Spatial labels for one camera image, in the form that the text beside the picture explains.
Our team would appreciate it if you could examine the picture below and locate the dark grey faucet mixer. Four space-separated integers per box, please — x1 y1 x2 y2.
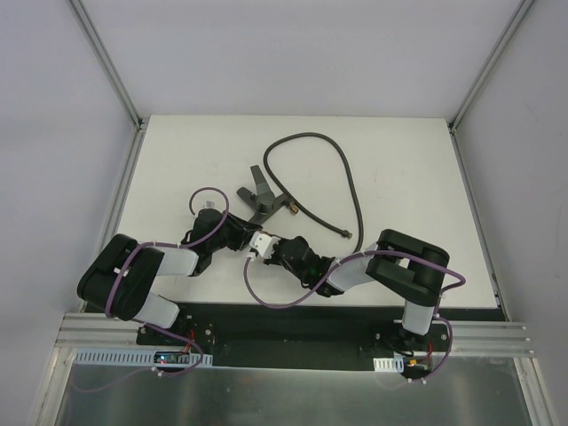
236 165 299 225

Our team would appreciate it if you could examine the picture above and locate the black corrugated shower hose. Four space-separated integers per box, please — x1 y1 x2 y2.
263 130 366 252

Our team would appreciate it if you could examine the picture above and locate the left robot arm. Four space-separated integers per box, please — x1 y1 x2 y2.
77 209 262 345

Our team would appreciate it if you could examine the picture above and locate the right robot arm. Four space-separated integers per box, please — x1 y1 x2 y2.
249 229 450 351

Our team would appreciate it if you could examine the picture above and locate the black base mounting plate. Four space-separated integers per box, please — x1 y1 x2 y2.
83 301 465 369

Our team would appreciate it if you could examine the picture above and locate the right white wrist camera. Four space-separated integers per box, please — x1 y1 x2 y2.
247 231 280 260

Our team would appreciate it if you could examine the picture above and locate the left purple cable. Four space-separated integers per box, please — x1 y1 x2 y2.
70 187 232 394

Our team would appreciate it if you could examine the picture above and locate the right white cable duct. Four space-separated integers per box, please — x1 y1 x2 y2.
373 353 433 374

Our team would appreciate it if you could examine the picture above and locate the white cable duct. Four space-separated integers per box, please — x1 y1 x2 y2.
75 349 213 368
373 353 433 374

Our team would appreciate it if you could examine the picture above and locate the front aluminium rail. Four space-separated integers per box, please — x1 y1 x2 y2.
54 312 536 358

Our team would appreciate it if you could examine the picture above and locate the left white cable duct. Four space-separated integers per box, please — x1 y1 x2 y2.
75 349 213 368

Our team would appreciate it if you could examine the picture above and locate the left aluminium frame post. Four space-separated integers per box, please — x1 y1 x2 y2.
67 0 144 130

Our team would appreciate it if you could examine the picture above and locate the aluminium frame post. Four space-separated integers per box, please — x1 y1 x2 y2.
67 0 144 130
448 0 537 134

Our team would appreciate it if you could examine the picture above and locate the right aluminium frame post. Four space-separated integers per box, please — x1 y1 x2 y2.
448 0 537 134

